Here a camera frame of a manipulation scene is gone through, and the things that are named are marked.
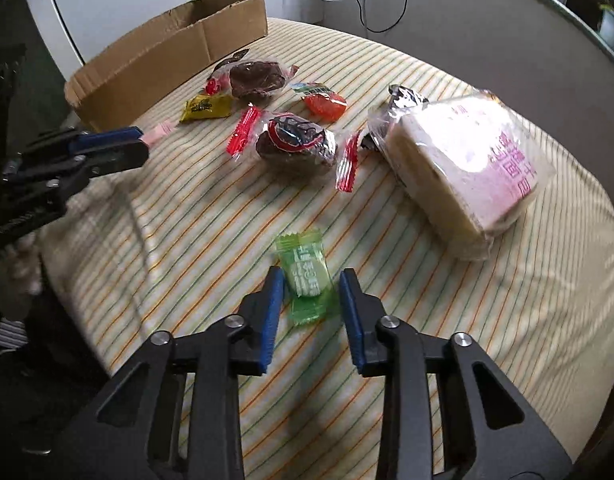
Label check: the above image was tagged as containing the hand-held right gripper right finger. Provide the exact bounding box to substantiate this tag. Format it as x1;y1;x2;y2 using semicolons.
338;268;574;480

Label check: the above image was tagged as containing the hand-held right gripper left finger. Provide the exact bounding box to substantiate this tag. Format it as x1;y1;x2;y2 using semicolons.
52;266;286;480

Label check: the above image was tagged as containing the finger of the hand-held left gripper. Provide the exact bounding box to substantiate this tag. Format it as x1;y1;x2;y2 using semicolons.
82;140;150;179
67;126;146;157

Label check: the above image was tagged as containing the pink candy strip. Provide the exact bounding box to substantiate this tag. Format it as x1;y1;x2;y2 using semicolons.
139;120;174;147

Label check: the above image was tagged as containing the green candy packet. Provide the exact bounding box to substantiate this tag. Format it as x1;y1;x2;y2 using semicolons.
274;228;340;328

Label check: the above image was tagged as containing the brown cardboard box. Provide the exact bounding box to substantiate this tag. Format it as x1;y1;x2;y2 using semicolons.
64;0;268;133

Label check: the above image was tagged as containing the yellow snack packet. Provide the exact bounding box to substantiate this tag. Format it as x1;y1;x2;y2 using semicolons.
179;92;234;124

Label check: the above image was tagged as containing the brown cake packet red label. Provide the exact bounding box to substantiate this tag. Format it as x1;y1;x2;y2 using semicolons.
226;105;362;193

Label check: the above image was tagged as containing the large bread package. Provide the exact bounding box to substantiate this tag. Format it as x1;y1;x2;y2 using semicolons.
367;89;558;261

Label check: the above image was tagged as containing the orange jelly packet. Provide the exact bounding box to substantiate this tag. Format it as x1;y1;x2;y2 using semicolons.
293;81;348;122

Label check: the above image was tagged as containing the black snack packet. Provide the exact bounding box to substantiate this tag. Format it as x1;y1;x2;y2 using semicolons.
387;84;428;111

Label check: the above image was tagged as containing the grey window sill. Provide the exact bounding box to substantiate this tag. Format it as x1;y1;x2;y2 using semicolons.
457;0;614;88

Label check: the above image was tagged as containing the potted plant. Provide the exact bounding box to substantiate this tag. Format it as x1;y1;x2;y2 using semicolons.
576;0;614;56

